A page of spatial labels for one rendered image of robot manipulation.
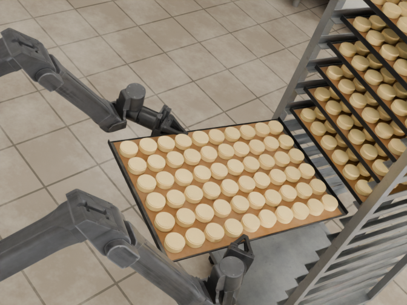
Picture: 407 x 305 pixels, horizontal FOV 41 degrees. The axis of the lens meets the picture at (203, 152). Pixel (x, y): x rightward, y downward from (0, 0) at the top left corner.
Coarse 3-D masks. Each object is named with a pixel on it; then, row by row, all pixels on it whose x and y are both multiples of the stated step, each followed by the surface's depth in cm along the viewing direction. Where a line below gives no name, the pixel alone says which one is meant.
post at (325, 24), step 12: (336, 0) 151; (324, 12) 156; (324, 24) 157; (312, 36) 162; (312, 48) 163; (300, 60) 169; (300, 72) 170; (288, 84) 176; (288, 96) 177; (276, 108) 184
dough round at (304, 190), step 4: (300, 184) 160; (304, 184) 160; (296, 188) 159; (300, 188) 159; (304, 188) 159; (308, 188) 160; (300, 192) 158; (304, 192) 158; (308, 192) 158; (312, 192) 159; (300, 196) 158; (304, 196) 158; (308, 196) 158
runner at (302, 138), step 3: (294, 135) 196; (297, 135) 197; (300, 135) 198; (303, 135) 199; (306, 135) 200; (297, 138) 199; (300, 138) 200; (303, 138) 201; (306, 138) 201; (309, 138) 202; (297, 141) 199; (300, 141) 199; (303, 141) 200; (306, 141) 200; (309, 141) 200; (312, 141) 201; (300, 144) 198
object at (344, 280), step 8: (384, 264) 230; (392, 264) 229; (360, 272) 224; (368, 272) 221; (336, 280) 218; (344, 280) 219; (352, 280) 219; (320, 288) 213; (328, 288) 212; (312, 296) 209; (280, 304) 204
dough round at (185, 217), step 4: (184, 208) 140; (180, 212) 139; (184, 212) 139; (188, 212) 140; (192, 212) 140; (176, 216) 138; (180, 216) 138; (184, 216) 138; (188, 216) 139; (192, 216) 139; (176, 220) 138; (180, 220) 137; (184, 220) 138; (188, 220) 138; (192, 220) 138; (180, 224) 138; (184, 224) 137; (188, 224) 138; (192, 224) 139
